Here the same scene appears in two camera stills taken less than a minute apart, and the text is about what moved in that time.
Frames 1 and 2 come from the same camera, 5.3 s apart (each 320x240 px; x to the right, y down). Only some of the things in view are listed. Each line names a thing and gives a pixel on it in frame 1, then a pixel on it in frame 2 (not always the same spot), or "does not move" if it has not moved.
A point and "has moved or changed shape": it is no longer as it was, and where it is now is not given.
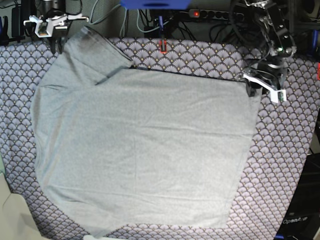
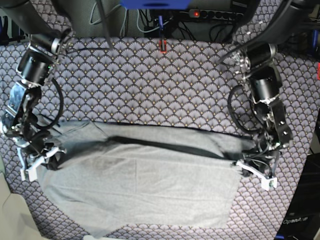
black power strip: [194, 13] does not move
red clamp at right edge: [318, 72] does not move
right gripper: [269, 72] → [263, 155]
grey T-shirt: [119, 146] has moved or changed shape
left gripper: [59, 33] → [35, 142]
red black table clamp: [162, 42] does not move
